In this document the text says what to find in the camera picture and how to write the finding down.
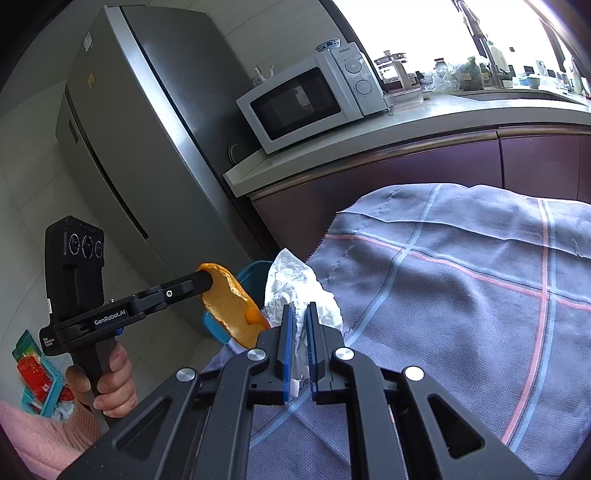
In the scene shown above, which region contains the kitchen window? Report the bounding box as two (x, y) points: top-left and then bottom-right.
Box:
(332, 0), (591, 88)

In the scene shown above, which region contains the person's left hand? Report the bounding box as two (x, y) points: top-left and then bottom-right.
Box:
(66, 344), (138, 418)

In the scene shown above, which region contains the white microwave oven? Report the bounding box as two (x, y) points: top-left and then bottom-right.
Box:
(236, 42), (389, 155)

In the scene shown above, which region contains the purple checked tablecloth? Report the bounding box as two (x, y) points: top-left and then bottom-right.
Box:
(198, 184), (591, 480)

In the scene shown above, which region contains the grey refrigerator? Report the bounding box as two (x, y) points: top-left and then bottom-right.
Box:
(55, 4), (278, 333)

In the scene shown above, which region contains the teal plastic bin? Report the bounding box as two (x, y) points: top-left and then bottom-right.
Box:
(203, 261), (273, 344)

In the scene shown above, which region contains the orange peel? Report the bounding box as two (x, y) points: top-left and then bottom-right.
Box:
(198, 263), (271, 349)

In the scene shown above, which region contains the teal floor basket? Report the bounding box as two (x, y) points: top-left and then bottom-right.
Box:
(11, 330), (77, 418)

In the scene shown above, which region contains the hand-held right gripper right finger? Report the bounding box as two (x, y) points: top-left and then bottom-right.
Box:
(305, 302), (539, 480)

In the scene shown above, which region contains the person's left forearm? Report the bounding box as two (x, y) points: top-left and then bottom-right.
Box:
(0, 399), (109, 478)

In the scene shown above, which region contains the glass baking dish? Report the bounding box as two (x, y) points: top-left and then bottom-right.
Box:
(383, 88), (426, 114)

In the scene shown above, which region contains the white tissue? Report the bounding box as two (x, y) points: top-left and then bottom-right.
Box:
(264, 248), (345, 384)

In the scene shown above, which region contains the kitchen counter with purple cabinets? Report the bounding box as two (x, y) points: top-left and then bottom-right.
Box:
(224, 88), (591, 259)

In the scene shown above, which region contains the clear plastic bag of greens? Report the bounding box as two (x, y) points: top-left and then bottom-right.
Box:
(429, 58), (490, 93)

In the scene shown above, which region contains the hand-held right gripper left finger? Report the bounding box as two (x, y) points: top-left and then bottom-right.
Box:
(58, 304), (297, 480)

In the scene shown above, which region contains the red plastic packet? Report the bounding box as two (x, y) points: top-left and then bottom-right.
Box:
(17, 353), (58, 393)

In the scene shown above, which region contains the steel kitchen faucet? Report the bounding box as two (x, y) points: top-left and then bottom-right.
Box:
(455, 0), (509, 88)

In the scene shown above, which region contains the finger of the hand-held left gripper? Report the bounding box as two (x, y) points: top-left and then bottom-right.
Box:
(129, 270), (214, 319)

